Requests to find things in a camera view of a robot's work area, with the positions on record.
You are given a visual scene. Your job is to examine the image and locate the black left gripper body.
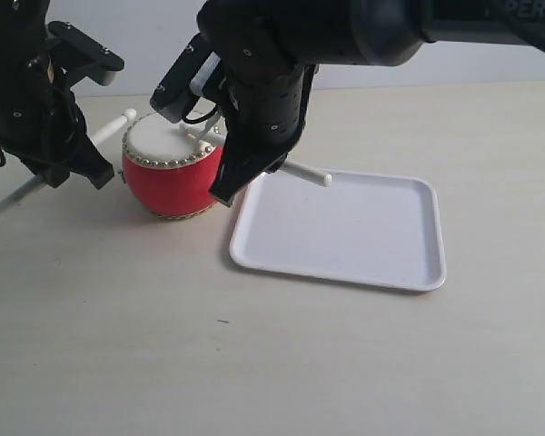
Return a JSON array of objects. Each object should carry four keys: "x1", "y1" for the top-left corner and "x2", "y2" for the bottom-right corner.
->
[{"x1": 0, "y1": 45, "x2": 84, "y2": 167}]

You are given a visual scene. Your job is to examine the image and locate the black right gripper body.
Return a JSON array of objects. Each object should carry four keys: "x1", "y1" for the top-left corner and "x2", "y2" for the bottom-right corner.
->
[{"x1": 223, "y1": 65, "x2": 317, "y2": 157}]

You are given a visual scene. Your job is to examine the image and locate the white drumstick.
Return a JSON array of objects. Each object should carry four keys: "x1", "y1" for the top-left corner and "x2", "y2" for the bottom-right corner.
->
[
  {"x1": 0, "y1": 108, "x2": 137, "y2": 219},
  {"x1": 179, "y1": 124, "x2": 332, "y2": 187}
]

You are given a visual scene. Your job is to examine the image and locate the white plastic tray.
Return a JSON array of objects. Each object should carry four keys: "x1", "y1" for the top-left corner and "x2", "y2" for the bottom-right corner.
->
[{"x1": 229, "y1": 170, "x2": 447, "y2": 292}]

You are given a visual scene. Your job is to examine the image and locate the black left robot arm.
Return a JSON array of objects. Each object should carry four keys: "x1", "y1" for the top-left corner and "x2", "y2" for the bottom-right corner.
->
[{"x1": 0, "y1": 1, "x2": 124, "y2": 189}]

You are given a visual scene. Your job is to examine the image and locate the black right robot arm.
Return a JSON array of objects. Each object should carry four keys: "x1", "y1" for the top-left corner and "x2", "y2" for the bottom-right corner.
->
[{"x1": 196, "y1": 1, "x2": 545, "y2": 205}]

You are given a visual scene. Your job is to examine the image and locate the small red drum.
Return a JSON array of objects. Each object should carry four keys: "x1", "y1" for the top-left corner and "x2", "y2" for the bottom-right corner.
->
[{"x1": 122, "y1": 113, "x2": 223, "y2": 220}]

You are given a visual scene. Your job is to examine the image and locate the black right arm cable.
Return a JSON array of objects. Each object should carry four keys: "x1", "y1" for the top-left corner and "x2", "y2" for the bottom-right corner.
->
[{"x1": 181, "y1": 102, "x2": 223, "y2": 126}]

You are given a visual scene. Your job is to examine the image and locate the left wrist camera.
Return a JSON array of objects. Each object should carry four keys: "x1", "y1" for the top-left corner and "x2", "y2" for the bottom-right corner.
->
[{"x1": 46, "y1": 21, "x2": 124, "y2": 87}]

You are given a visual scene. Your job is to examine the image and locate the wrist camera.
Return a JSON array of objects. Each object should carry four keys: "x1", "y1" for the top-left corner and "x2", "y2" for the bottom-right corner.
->
[
  {"x1": 46, "y1": 21, "x2": 124, "y2": 87},
  {"x1": 150, "y1": 34, "x2": 223, "y2": 124}
]

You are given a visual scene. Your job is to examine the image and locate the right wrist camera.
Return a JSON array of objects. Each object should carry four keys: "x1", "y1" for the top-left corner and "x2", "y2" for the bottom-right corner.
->
[{"x1": 150, "y1": 34, "x2": 223, "y2": 124}]

